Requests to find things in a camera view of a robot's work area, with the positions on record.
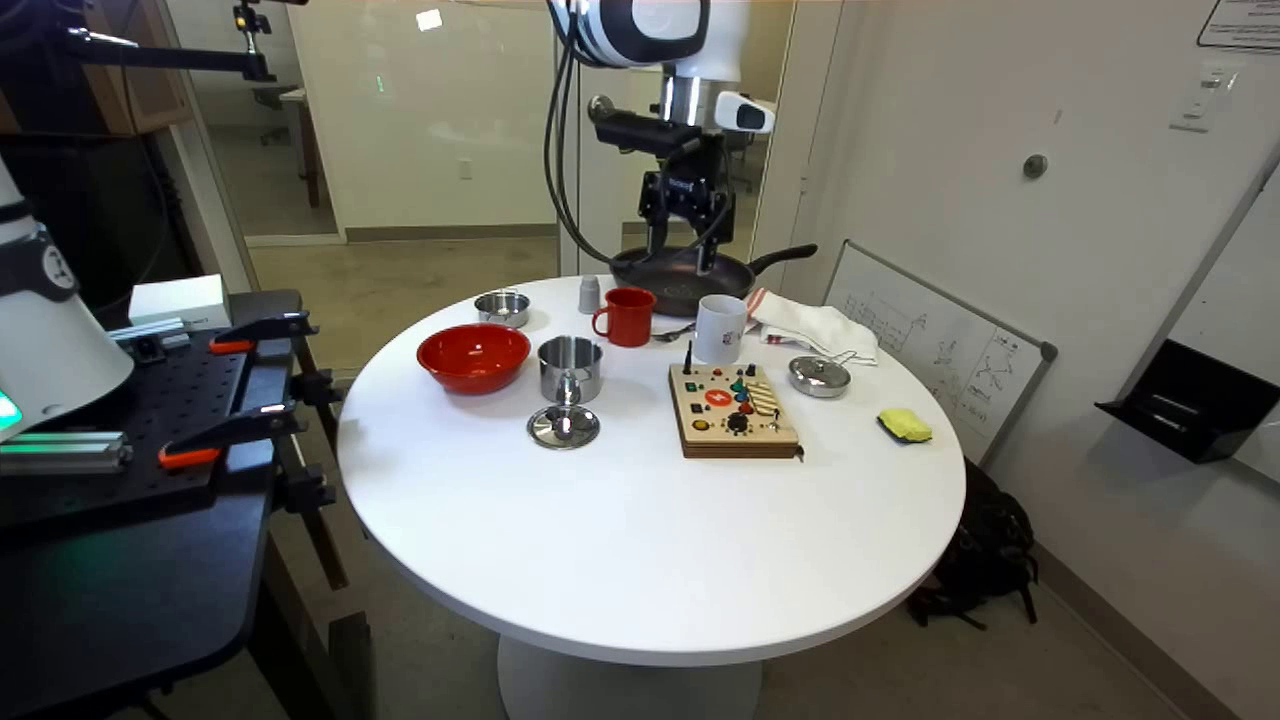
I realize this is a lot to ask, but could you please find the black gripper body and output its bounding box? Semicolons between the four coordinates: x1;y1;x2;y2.
589;97;736;230

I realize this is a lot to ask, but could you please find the wooden button board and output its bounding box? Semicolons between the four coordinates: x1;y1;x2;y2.
669;362;804;459

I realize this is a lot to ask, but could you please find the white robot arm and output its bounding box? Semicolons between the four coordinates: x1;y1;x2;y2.
539;0;775;263

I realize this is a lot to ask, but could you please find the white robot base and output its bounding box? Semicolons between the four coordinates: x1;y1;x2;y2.
0;161;134;438

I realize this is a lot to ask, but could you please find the steel pot near board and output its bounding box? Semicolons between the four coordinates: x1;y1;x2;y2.
538;336;604;408

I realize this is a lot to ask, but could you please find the black frying pan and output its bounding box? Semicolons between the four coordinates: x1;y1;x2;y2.
613;245;814;305

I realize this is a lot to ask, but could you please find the white ceramic mug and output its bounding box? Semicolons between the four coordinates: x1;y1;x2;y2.
692;295;750;362

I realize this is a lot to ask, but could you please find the red enamel mug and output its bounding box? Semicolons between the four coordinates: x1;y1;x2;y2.
592;286;658;348

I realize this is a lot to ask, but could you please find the grey salt shaker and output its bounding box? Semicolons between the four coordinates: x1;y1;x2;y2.
575;275;601;314

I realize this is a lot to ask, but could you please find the white cloth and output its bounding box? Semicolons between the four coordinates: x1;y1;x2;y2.
750;286;880;360

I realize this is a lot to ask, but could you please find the small steel dish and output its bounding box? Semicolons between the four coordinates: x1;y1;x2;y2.
787;354;852;400

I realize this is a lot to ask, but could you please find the red bowl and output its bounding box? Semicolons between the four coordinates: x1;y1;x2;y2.
417;322;534;397

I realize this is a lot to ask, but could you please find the yellow sponge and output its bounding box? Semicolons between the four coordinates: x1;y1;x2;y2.
878;408;933;445

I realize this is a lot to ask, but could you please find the leaning whiteboard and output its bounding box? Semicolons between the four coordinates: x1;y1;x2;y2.
830;245;1057;465

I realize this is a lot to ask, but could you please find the black backpack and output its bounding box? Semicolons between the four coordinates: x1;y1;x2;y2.
907;465;1041;625

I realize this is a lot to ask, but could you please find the black clamp upper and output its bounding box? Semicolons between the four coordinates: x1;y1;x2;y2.
162;312;315;354

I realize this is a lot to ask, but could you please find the black clamp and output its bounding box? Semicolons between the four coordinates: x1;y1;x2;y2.
157;404;300;477
162;312;315;354

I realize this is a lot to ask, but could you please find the black clamp lower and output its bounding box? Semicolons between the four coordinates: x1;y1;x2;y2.
157;404;300;477

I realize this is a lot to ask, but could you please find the black mounting table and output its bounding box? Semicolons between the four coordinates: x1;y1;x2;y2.
0;290;374;720

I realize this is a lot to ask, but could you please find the small steel handled pot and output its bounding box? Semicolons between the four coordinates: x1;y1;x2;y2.
472;290;534;327

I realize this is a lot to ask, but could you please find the wall light switch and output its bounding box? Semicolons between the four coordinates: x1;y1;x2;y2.
1168;64;1240;130

